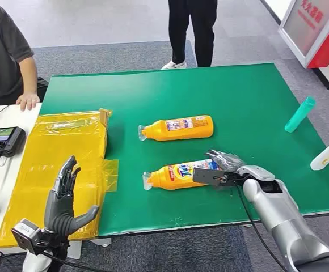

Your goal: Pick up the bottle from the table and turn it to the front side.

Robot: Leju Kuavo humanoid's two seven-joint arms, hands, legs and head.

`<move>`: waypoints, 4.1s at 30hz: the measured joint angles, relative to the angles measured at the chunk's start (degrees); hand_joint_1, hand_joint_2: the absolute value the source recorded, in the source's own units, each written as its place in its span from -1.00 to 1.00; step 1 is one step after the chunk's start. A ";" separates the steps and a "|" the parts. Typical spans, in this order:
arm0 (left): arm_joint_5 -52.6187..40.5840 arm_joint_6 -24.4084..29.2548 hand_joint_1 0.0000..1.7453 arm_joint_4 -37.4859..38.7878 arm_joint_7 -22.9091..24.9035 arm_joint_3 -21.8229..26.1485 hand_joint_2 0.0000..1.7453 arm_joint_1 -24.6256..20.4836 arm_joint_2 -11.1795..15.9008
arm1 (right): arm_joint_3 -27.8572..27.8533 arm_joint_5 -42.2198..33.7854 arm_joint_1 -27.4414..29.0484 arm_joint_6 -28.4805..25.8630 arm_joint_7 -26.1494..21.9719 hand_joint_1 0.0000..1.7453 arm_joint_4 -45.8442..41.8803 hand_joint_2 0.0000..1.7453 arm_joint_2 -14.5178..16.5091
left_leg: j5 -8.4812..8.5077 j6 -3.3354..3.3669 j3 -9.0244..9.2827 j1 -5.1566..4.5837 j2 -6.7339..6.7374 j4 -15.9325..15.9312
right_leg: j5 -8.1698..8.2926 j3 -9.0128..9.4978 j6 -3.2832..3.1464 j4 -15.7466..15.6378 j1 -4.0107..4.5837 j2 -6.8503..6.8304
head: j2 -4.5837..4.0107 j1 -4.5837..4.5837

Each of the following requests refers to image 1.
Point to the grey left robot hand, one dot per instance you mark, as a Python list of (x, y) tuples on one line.
[(59, 210)]

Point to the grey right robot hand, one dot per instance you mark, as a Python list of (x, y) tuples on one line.
[(227, 160)]

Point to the orange Tide detergent bottle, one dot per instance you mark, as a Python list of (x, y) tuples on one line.
[(175, 175)]

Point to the teal plastic bottle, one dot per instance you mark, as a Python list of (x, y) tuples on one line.
[(299, 115)]

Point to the white plastic bottle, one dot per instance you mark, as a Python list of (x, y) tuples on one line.
[(327, 153)]

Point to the yellow plastic wrapped box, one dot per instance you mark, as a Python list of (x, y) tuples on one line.
[(48, 161)]

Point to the green table mat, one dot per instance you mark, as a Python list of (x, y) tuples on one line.
[(209, 97)]

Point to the black handheld screen controller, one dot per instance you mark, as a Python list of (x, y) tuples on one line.
[(1, 140)]

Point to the person's hand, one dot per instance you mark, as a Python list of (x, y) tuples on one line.
[(27, 100)]

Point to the standing person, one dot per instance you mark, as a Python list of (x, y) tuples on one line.
[(193, 30)]

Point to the red and white kiosk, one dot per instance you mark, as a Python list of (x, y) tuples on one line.
[(317, 34)]

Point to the seated person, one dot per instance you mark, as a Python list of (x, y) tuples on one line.
[(0, 52)]

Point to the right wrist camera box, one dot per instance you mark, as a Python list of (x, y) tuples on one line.
[(209, 176)]

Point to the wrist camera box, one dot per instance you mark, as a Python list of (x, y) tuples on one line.
[(209, 176), (26, 235)]

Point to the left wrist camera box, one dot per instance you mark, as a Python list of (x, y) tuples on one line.
[(26, 235)]

